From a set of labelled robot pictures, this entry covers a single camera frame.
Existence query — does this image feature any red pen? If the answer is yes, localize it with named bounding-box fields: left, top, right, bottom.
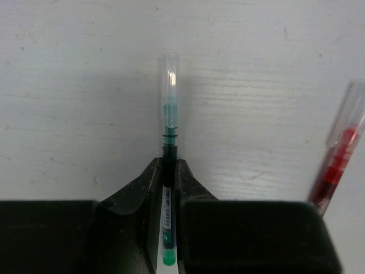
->
left=308, top=80, right=364, bottom=216

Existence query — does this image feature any green pen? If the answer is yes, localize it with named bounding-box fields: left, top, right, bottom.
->
left=161, top=53, right=180, bottom=267

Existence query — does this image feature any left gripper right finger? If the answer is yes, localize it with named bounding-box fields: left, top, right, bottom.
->
left=175, top=160, right=343, bottom=273

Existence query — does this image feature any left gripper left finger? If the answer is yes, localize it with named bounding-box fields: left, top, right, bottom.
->
left=1, top=158, right=162, bottom=273

